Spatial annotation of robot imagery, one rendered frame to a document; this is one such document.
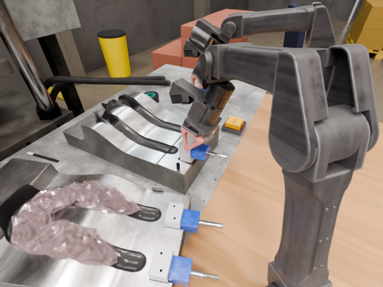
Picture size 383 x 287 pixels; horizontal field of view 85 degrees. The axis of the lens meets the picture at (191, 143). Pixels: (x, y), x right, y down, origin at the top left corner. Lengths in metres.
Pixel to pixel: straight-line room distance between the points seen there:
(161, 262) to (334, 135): 0.37
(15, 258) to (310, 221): 0.53
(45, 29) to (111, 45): 2.13
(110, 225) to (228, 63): 0.41
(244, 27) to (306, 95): 0.50
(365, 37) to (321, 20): 4.49
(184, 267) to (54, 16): 1.16
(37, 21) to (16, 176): 0.74
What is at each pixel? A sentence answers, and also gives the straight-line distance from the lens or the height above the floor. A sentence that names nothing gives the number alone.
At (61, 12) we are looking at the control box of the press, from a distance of 1.30.
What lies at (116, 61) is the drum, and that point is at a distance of 3.41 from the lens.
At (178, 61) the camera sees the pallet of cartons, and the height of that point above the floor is 0.43.
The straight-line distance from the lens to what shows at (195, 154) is 0.57.
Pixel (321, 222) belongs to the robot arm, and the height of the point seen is 1.08.
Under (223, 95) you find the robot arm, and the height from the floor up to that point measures 1.10.
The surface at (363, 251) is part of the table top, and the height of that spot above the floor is 0.80.
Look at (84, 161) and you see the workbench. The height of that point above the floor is 0.80.
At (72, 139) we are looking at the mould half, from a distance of 0.87.
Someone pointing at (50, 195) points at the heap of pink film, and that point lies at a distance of 0.62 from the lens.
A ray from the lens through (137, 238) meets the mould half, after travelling 0.52.
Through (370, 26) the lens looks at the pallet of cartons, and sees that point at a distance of 5.15.
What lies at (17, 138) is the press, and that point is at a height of 0.79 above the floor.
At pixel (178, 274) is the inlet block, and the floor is 0.87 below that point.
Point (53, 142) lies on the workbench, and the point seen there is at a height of 0.80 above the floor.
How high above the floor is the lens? 1.32
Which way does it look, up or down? 40 degrees down
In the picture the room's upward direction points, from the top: straight up
